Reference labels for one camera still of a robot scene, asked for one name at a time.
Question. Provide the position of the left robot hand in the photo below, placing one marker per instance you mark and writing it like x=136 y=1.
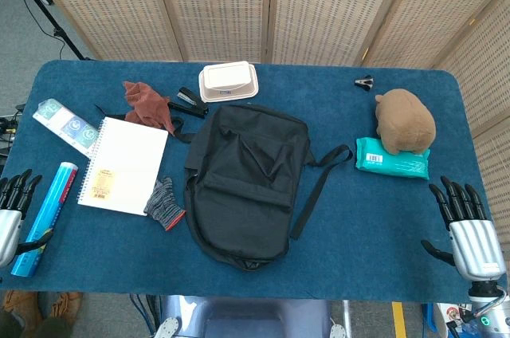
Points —
x=10 y=234

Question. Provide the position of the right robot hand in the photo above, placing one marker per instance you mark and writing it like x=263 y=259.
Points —
x=476 y=246

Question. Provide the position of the white spiral notebook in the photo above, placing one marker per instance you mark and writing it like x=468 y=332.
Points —
x=127 y=154

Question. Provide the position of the black backpack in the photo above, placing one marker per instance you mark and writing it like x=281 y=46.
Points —
x=247 y=178

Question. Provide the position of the long blue box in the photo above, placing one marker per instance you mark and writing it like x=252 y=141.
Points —
x=44 y=218

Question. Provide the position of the blue plastic crate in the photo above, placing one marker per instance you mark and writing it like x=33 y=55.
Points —
x=450 y=322

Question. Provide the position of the green wet wipes pack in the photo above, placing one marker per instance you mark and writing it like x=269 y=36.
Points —
x=394 y=164

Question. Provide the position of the blue table cover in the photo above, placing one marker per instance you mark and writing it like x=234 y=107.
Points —
x=358 y=234

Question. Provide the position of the white box with green circles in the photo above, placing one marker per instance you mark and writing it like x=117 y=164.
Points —
x=63 y=123

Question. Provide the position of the brown plush toy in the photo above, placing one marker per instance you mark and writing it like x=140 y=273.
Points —
x=404 y=120

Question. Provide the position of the grey knit work glove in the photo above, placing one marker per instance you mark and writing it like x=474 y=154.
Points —
x=163 y=206

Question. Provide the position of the rust brown cloth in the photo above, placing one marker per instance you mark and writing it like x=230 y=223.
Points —
x=147 y=107

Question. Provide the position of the black staple remover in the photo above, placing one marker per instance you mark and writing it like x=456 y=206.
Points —
x=364 y=82

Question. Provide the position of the black stapler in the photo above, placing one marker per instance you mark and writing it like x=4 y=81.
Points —
x=191 y=104

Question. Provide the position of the black tripod stand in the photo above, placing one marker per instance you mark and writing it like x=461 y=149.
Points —
x=44 y=13

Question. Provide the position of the blue-grey robot torso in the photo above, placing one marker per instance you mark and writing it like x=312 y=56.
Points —
x=247 y=318

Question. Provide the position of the white plastic food box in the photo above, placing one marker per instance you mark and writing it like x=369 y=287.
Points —
x=228 y=81

